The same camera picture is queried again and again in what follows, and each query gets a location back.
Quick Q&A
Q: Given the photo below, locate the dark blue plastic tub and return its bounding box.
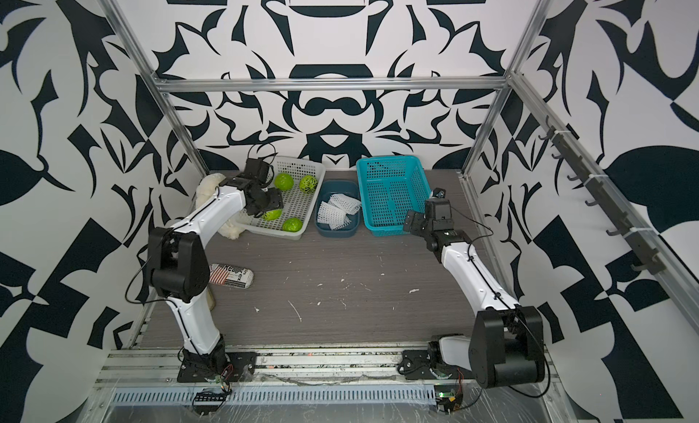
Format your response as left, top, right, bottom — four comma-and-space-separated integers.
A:
314, 180, 360, 238

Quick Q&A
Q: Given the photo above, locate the tan wooden cylinder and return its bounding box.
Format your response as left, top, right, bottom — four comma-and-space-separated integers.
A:
206, 288, 216, 311

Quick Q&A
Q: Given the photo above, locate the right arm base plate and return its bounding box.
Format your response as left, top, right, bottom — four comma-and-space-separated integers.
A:
397, 341, 473, 380

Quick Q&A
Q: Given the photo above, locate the white foam net in tub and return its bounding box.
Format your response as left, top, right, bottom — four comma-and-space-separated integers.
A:
329, 194, 362, 215

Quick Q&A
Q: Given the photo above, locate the white perforated plastic basket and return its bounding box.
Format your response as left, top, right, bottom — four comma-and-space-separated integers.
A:
232, 157, 326, 241

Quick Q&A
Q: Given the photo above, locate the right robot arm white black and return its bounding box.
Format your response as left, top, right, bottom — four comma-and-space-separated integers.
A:
403, 197, 552, 390

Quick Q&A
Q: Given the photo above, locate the teal perforated plastic basket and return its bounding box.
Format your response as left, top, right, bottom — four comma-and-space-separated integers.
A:
356, 155, 431, 237

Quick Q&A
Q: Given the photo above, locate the white plush dog toy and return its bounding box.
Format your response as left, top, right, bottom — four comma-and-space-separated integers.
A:
195, 173, 245, 240

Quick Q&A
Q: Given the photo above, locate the white foam net sleeve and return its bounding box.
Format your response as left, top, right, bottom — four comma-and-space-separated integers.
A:
317, 202, 351, 230

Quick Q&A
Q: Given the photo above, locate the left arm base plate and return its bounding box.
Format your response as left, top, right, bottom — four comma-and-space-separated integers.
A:
177, 350, 258, 383

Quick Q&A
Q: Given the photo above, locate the patterned small pouch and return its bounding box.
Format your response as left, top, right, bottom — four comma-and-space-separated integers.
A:
209, 264, 254, 289

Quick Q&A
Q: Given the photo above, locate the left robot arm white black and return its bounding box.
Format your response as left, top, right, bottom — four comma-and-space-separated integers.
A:
145, 169, 283, 357

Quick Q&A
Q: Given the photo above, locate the black wall hook rail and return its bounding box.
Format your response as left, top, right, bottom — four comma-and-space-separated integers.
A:
540, 124, 667, 275

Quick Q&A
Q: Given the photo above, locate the green custard apple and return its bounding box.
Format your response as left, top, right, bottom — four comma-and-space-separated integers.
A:
282, 217, 303, 233
299, 175, 319, 194
274, 173, 295, 192
263, 209, 283, 221

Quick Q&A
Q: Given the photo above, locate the right green circuit board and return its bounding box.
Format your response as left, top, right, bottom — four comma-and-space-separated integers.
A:
434, 385, 463, 415

